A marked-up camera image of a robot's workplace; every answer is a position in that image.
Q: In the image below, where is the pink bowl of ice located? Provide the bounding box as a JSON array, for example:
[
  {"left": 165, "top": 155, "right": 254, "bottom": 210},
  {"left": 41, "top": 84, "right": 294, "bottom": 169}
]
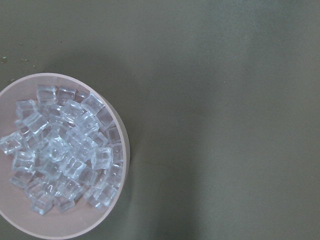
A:
[{"left": 0, "top": 73, "right": 130, "bottom": 240}]

